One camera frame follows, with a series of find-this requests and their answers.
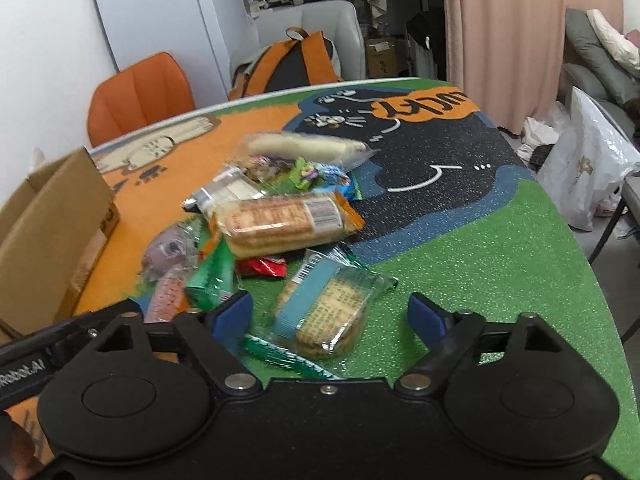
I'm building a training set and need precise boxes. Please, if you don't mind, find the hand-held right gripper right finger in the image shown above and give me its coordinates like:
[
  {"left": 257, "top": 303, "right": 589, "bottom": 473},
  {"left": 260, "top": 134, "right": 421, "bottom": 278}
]
[{"left": 394, "top": 292, "right": 566, "bottom": 398}]

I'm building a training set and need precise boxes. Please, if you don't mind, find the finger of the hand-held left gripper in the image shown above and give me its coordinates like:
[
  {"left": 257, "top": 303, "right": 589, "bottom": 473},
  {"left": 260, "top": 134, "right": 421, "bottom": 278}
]
[{"left": 50, "top": 311, "right": 125, "bottom": 362}]

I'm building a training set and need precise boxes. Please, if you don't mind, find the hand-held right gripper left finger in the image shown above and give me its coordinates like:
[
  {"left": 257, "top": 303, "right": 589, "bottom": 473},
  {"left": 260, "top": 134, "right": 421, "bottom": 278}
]
[{"left": 92, "top": 291, "right": 263, "bottom": 400}]

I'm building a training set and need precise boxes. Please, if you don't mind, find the teal-labelled cracker packet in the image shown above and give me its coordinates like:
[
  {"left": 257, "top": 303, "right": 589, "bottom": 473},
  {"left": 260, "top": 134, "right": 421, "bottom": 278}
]
[{"left": 272, "top": 250, "right": 399, "bottom": 361}]

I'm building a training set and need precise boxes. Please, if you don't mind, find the orange-wrapped bread packet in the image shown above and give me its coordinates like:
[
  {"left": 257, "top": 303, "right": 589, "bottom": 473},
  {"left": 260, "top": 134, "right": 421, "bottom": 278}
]
[{"left": 212, "top": 192, "right": 365, "bottom": 261}]

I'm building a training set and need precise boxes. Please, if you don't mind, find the long white bread packet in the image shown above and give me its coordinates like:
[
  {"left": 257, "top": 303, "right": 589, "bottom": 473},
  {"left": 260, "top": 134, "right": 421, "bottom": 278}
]
[{"left": 240, "top": 131, "right": 373, "bottom": 167}]

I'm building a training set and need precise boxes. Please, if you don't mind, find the person's left hand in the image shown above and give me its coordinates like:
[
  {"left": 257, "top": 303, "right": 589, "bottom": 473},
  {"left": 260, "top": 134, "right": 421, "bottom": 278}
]
[{"left": 0, "top": 408, "right": 55, "bottom": 476}]

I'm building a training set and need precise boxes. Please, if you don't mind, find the red snack packet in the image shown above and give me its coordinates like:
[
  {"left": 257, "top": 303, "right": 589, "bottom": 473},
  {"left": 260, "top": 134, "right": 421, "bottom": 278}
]
[{"left": 235, "top": 256, "right": 289, "bottom": 279}]

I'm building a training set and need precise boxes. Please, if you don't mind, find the pink snack packet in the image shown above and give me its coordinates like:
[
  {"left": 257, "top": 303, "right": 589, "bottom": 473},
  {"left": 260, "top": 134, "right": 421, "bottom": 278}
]
[{"left": 142, "top": 269, "right": 195, "bottom": 323}]

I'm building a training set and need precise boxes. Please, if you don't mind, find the green striped snack packet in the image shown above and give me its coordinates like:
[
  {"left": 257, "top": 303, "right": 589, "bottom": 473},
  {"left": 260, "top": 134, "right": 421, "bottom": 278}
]
[{"left": 242, "top": 335, "right": 342, "bottom": 381}]

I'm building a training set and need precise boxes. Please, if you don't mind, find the purple snack packet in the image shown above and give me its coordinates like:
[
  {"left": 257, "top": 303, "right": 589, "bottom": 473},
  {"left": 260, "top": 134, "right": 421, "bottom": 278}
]
[{"left": 139, "top": 222, "right": 203, "bottom": 283}]

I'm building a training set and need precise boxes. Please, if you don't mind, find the clear silver snack packet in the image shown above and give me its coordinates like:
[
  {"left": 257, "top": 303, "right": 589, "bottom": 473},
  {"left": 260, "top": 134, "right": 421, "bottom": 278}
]
[{"left": 181, "top": 164, "right": 270, "bottom": 217}]

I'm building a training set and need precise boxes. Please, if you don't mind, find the green candy packet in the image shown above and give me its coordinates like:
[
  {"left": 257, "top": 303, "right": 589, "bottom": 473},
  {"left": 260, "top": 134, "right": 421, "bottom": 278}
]
[{"left": 282, "top": 157, "right": 326, "bottom": 192}]

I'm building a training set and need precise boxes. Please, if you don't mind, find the blue candy packet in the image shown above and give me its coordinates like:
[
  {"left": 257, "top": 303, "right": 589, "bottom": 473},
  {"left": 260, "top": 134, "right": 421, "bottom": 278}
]
[{"left": 317, "top": 164, "right": 362, "bottom": 202}]

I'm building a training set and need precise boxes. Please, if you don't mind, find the large white plastic bag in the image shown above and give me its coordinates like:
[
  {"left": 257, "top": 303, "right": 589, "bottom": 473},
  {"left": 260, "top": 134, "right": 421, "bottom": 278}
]
[{"left": 537, "top": 85, "right": 640, "bottom": 232}]

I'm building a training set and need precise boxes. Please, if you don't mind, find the orange chair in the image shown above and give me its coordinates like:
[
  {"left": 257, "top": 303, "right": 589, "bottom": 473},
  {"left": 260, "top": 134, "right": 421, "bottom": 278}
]
[{"left": 87, "top": 52, "right": 197, "bottom": 148}]

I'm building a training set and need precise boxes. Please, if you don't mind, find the orange and grey backpack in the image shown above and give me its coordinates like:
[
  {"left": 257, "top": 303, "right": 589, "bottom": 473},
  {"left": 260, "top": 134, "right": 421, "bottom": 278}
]
[{"left": 229, "top": 27, "right": 346, "bottom": 101}]

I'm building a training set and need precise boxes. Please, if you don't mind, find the small brown cardboard box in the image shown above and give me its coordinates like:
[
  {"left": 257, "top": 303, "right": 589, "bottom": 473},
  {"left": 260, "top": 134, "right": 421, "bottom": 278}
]
[{"left": 365, "top": 37, "right": 399, "bottom": 79}]

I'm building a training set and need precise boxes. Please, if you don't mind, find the black garment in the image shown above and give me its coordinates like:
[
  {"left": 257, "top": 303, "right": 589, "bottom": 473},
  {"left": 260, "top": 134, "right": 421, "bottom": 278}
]
[{"left": 406, "top": 10, "right": 447, "bottom": 82}]

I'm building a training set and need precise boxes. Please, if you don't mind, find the grey sofa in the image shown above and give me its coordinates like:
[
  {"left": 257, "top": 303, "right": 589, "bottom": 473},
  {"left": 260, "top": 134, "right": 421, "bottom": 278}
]
[{"left": 559, "top": 62, "right": 640, "bottom": 153}]

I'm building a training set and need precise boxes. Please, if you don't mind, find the pink curtain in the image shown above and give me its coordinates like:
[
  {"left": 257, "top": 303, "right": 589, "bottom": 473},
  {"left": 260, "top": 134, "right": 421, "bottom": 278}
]
[{"left": 440, "top": 0, "right": 626, "bottom": 133}]

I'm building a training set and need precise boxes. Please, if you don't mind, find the grey armchair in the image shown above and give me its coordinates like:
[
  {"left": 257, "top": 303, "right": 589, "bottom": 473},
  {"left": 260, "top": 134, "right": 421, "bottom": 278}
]
[{"left": 247, "top": 0, "right": 367, "bottom": 83}]

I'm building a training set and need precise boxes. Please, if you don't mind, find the grey pillow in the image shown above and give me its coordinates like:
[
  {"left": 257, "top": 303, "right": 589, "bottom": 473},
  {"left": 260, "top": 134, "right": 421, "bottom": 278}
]
[{"left": 565, "top": 8, "right": 640, "bottom": 107}]

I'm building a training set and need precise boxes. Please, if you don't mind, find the white refrigerator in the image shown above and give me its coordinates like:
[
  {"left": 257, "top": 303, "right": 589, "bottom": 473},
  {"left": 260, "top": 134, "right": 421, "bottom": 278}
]
[{"left": 90, "top": 0, "right": 251, "bottom": 106}]

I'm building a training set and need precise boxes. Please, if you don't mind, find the white pillow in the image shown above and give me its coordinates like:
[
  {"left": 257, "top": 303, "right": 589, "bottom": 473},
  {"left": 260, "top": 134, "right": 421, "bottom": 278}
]
[{"left": 587, "top": 9, "right": 640, "bottom": 73}]

